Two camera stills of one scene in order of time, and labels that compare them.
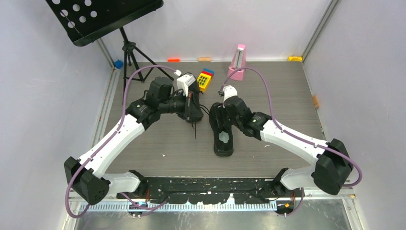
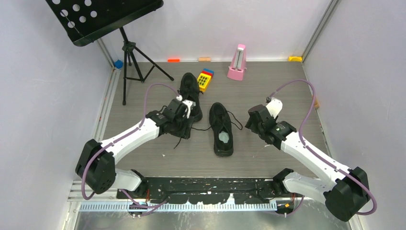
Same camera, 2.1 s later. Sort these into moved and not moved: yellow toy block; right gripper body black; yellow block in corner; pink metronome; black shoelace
Moved: right gripper body black; black shoelace
Not moved: yellow toy block; pink metronome; yellow block in corner
